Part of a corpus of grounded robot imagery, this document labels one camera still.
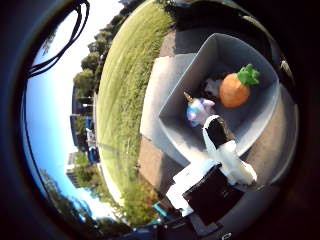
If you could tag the pastel unicorn plush toy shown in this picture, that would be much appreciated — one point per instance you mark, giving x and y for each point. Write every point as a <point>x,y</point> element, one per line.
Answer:
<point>199,110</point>

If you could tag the grey rectangular container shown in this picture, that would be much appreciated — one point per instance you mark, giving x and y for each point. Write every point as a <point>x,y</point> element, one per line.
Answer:
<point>230,53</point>

